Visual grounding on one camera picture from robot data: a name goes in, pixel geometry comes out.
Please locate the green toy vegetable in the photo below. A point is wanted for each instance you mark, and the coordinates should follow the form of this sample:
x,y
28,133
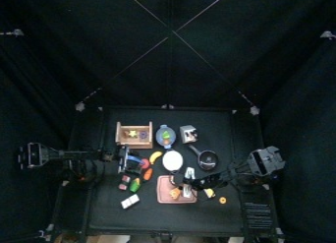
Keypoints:
x,y
166,134

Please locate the white toy piece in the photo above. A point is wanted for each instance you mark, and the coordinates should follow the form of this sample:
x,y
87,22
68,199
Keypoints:
x,y
187,193
190,172

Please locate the pink cutting board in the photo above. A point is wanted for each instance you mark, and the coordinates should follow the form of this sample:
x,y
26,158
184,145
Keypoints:
x,y
166,196

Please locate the yellow toy cheese wedge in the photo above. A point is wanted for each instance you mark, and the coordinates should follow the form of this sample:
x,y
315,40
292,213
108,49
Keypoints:
x,y
210,193

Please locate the white text label sticker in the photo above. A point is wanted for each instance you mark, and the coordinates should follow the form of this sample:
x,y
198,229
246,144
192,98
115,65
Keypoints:
x,y
258,214

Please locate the blue toy pot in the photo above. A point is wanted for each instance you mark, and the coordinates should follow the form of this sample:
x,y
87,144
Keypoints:
x,y
166,137

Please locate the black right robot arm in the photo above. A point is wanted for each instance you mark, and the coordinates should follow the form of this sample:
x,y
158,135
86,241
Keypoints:
x,y
263,161

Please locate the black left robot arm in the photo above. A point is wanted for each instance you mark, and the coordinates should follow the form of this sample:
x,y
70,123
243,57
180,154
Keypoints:
x,y
70,154

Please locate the wooden open box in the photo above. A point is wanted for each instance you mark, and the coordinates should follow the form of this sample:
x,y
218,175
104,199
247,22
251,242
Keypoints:
x,y
134,137

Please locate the small red toy cube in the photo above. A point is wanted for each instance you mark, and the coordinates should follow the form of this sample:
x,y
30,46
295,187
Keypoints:
x,y
126,178
123,187

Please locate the orange toy food slice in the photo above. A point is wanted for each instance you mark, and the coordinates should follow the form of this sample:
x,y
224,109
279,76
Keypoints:
x,y
175,193

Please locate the orange toy squash half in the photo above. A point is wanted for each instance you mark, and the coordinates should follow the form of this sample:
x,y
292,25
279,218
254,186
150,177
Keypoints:
x,y
148,174

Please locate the white round plate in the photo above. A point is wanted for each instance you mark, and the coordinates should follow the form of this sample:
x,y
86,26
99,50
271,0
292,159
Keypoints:
x,y
172,160

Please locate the small orange toy piece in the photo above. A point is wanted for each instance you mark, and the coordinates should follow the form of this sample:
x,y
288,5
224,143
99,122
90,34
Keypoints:
x,y
166,142

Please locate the white toy box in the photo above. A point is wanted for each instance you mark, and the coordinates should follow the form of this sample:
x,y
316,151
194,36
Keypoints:
x,y
130,201

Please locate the grey toy toaster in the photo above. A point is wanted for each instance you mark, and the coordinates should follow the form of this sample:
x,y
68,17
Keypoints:
x,y
188,133

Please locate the black toy frying pan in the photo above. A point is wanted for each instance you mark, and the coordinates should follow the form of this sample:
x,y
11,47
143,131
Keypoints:
x,y
207,160

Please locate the blue toy piece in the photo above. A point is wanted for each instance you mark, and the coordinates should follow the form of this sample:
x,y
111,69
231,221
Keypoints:
x,y
134,159

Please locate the yellow toy star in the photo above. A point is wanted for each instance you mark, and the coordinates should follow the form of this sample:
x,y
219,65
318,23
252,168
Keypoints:
x,y
132,133

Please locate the yellow toy banana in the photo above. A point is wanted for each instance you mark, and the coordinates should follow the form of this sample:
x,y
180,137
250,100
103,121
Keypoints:
x,y
155,157

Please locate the red toy tomato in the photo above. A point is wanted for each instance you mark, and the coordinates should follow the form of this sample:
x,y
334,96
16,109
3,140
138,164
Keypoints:
x,y
146,163

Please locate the purple toy piece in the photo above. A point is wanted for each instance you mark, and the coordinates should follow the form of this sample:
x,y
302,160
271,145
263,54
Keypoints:
x,y
143,134

